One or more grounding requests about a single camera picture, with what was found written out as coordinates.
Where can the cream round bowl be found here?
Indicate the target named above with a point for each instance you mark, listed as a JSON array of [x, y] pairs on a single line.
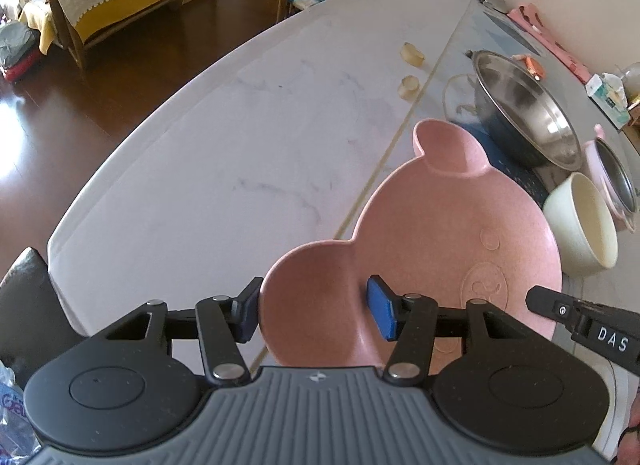
[[582, 226]]

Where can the right hand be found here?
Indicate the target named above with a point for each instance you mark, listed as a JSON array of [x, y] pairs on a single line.
[[628, 450]]

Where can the orange tape measure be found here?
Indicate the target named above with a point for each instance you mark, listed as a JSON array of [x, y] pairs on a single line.
[[534, 68]]

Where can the large stainless steel bowl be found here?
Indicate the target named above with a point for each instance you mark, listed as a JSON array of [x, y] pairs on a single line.
[[521, 116]]

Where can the pink bear-shaped plate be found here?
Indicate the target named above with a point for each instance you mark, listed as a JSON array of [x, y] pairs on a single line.
[[446, 225]]

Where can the tissue box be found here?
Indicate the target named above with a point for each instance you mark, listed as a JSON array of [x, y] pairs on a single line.
[[608, 92]]

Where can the black chair back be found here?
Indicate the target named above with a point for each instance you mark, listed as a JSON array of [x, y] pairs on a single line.
[[34, 329]]

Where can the pink folded cloth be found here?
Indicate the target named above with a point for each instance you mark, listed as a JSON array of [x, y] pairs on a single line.
[[527, 16]]

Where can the pink bowl with steel insert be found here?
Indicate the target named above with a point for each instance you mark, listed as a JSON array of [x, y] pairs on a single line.
[[605, 170]]

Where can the plastic bag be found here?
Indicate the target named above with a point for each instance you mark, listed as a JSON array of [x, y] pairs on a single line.
[[18, 440]]

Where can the glass fish bowl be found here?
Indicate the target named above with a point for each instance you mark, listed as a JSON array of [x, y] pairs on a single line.
[[631, 81]]

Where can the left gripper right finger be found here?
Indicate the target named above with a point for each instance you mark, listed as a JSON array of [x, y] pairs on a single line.
[[410, 322]]

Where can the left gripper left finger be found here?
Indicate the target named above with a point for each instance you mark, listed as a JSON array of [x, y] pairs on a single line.
[[223, 324]]

